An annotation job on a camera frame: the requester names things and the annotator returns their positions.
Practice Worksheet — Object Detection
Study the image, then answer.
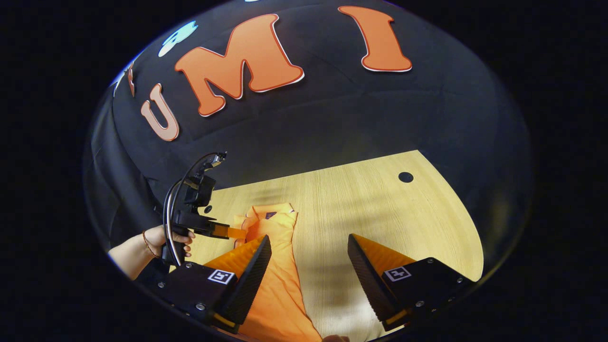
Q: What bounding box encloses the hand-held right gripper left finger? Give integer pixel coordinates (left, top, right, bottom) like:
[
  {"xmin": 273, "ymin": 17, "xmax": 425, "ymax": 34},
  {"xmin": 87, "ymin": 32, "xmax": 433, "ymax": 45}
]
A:
[{"xmin": 154, "ymin": 234, "xmax": 272, "ymax": 334}]

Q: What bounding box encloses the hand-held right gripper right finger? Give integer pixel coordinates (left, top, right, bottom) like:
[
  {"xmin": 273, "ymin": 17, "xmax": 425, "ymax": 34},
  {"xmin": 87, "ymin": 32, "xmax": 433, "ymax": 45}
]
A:
[{"xmin": 348, "ymin": 234, "xmax": 475, "ymax": 332}]

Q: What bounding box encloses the orange T-shirt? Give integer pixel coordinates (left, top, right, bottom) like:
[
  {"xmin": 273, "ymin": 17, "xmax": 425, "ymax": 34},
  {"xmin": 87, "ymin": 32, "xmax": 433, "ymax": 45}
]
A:
[{"xmin": 230, "ymin": 203, "xmax": 323, "ymax": 342}]

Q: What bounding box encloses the black backdrop cloth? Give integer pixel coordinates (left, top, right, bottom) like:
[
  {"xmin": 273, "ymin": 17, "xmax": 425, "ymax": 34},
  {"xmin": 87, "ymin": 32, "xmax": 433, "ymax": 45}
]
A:
[{"xmin": 83, "ymin": 0, "xmax": 532, "ymax": 285}]

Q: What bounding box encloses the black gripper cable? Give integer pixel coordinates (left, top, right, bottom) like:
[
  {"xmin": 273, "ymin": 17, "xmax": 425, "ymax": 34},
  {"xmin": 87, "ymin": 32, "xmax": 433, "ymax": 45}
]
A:
[{"xmin": 162, "ymin": 152, "xmax": 224, "ymax": 266}]

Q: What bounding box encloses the thin red bracelet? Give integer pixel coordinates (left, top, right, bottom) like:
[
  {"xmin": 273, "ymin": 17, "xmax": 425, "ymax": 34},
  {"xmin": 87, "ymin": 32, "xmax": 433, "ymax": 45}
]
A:
[{"xmin": 142, "ymin": 231, "xmax": 158, "ymax": 259}]

